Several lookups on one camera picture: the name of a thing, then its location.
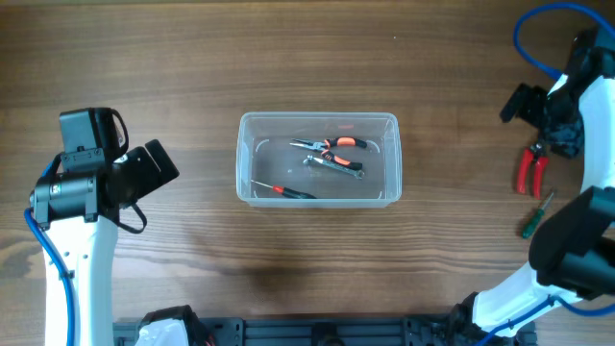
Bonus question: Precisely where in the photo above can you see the red handled cutters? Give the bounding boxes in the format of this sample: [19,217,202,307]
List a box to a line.
[515,141,549,200]

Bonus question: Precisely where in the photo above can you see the green screwdriver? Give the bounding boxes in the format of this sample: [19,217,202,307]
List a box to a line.
[521,189,555,238]

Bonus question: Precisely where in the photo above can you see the clear plastic container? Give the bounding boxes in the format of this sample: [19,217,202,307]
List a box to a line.
[235,111,403,209]

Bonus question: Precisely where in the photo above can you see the black red screwdriver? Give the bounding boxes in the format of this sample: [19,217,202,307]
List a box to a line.
[252,180,315,199]

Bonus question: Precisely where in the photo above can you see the orange black needle-nose pliers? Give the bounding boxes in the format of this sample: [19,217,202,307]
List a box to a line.
[291,136,367,171]

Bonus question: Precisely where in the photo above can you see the silver wrench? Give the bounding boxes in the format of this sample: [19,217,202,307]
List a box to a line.
[303,156,364,180]

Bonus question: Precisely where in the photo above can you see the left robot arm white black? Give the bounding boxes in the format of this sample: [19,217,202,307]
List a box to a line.
[24,139,179,345]

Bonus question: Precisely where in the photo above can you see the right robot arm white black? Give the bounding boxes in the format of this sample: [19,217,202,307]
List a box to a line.
[442,27,614,345]

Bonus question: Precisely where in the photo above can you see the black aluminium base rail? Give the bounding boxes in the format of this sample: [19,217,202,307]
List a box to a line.
[112,314,537,346]

